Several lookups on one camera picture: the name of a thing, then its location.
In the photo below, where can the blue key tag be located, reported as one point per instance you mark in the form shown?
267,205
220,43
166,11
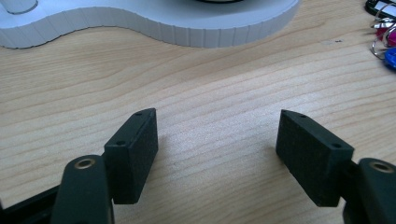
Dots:
391,57

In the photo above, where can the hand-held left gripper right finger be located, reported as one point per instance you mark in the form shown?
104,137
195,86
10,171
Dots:
311,161

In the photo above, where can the white wavy-edged tray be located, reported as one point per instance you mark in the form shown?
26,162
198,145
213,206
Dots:
174,18

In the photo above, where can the pink key tag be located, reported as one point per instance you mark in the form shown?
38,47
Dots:
386,32

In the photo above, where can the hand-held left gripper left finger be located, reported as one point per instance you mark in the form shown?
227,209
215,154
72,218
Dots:
130,161

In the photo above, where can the clear glass cup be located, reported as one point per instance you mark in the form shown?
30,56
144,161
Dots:
19,5

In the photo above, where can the black key tag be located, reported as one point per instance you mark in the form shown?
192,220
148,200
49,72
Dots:
381,7

